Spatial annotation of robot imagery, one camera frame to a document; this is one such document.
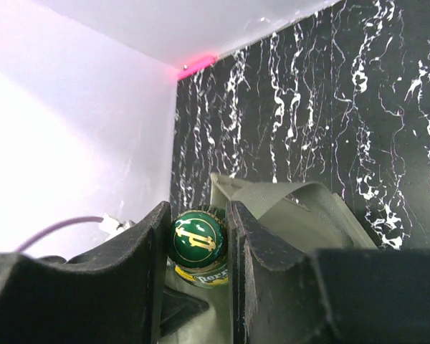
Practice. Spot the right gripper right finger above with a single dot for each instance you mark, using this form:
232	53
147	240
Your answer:
281	295

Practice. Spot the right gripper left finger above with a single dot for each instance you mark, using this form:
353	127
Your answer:
110	294

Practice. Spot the grey-green canvas bag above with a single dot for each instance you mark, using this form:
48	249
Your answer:
307	216

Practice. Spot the green Perrier bottle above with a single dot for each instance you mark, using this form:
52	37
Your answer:
198	246

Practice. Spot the pink tape strip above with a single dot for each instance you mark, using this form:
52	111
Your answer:
197	65

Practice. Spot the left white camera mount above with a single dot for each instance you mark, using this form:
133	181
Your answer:
113	226

